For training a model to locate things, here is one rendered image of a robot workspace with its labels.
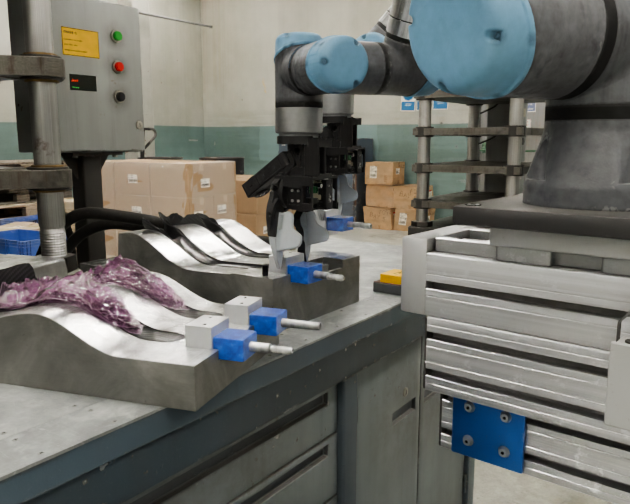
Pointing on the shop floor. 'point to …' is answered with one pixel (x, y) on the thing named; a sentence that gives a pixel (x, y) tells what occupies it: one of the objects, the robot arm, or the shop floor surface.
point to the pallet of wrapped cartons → (168, 189)
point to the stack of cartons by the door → (390, 197)
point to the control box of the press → (89, 96)
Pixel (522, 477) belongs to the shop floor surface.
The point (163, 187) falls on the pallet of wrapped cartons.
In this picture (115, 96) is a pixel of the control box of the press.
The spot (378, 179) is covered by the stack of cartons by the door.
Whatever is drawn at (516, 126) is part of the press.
